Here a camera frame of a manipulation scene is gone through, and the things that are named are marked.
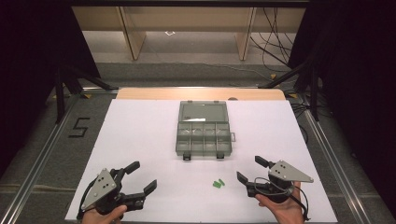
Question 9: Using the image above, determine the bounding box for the person's right hand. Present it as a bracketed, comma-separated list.
[254, 181, 305, 224]

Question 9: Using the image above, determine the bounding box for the black metal stand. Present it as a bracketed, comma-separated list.
[53, 63, 120, 124]
[257, 57, 322, 122]

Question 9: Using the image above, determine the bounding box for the light wooden desk frame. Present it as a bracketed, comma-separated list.
[71, 6, 307, 62]

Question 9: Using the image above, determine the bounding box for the bundle of black floor cables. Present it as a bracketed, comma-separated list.
[248, 7, 297, 68]

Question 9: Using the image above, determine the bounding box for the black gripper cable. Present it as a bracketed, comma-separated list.
[76, 179, 97, 222]
[253, 176, 311, 222]

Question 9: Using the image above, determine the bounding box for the grey clear compartment box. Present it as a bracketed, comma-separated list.
[175, 100, 237, 161]

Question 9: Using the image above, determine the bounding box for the thin grey floor cable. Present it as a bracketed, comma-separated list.
[146, 59, 274, 82]

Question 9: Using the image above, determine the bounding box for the black curtain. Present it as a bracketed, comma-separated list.
[287, 0, 396, 217]
[0, 0, 101, 176]

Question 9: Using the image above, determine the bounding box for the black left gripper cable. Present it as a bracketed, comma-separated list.
[76, 179, 97, 222]

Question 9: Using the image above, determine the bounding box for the light wooden table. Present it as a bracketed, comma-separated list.
[115, 87, 287, 101]

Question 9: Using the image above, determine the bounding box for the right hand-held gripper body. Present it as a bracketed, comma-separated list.
[245, 160, 315, 204]

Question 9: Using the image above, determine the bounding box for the person's left hand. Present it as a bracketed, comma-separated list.
[81, 204, 128, 224]

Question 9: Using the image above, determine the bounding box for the aluminium floor rail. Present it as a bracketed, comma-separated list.
[302, 109, 374, 224]
[0, 88, 120, 224]

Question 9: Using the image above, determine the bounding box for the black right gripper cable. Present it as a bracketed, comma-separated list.
[253, 176, 311, 222]

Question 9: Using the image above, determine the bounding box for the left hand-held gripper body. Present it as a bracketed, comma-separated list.
[79, 168, 147, 217]

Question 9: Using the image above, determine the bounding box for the white table sheet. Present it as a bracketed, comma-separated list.
[64, 98, 339, 224]

